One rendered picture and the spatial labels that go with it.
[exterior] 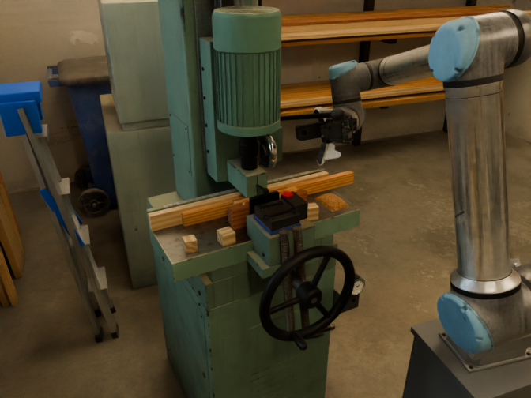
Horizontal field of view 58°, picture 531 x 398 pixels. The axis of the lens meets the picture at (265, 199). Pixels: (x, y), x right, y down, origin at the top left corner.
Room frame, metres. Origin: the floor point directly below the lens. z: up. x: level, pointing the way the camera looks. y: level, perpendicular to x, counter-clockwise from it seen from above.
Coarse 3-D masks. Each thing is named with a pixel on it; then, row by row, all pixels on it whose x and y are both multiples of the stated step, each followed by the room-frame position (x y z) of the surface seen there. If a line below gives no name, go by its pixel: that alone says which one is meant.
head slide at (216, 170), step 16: (208, 48) 1.33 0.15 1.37; (208, 64) 1.34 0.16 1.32; (208, 80) 1.34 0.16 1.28; (208, 96) 1.35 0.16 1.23; (208, 112) 1.36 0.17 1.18; (208, 128) 1.36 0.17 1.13; (208, 144) 1.37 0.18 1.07; (224, 144) 1.34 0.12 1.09; (208, 160) 1.38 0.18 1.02; (224, 160) 1.34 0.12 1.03; (224, 176) 1.33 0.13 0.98
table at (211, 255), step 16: (320, 192) 1.39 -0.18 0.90; (320, 208) 1.28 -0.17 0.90; (352, 208) 1.28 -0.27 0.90; (208, 224) 1.18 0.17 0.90; (224, 224) 1.18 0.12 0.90; (320, 224) 1.20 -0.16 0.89; (336, 224) 1.23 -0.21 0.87; (352, 224) 1.26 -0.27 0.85; (160, 240) 1.10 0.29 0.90; (176, 240) 1.10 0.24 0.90; (208, 240) 1.10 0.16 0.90; (240, 240) 1.10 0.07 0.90; (160, 256) 1.08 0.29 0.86; (176, 256) 1.03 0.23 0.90; (192, 256) 1.03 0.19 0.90; (208, 256) 1.04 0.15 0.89; (224, 256) 1.06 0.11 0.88; (240, 256) 1.08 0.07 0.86; (256, 256) 1.07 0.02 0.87; (176, 272) 1.00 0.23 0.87; (192, 272) 1.02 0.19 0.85; (272, 272) 1.02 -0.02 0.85
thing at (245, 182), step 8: (232, 160) 1.33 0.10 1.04; (232, 168) 1.30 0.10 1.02; (240, 168) 1.28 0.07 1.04; (232, 176) 1.30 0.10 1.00; (240, 176) 1.25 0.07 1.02; (248, 176) 1.23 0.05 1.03; (256, 176) 1.23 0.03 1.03; (264, 176) 1.25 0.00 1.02; (232, 184) 1.30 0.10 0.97; (240, 184) 1.25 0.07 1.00; (248, 184) 1.22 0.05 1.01; (256, 184) 1.23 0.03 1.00; (264, 184) 1.25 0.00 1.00; (240, 192) 1.26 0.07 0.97; (248, 192) 1.22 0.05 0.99; (256, 192) 1.23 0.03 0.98
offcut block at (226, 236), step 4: (224, 228) 1.11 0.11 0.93; (228, 228) 1.11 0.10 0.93; (220, 232) 1.09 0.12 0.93; (224, 232) 1.09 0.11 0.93; (228, 232) 1.09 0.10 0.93; (232, 232) 1.09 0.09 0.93; (220, 236) 1.08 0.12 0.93; (224, 236) 1.07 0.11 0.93; (228, 236) 1.08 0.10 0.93; (232, 236) 1.08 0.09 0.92; (220, 240) 1.08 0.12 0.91; (224, 240) 1.07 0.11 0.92; (228, 240) 1.08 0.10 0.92; (232, 240) 1.08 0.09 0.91; (224, 244) 1.07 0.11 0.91; (228, 244) 1.08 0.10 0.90
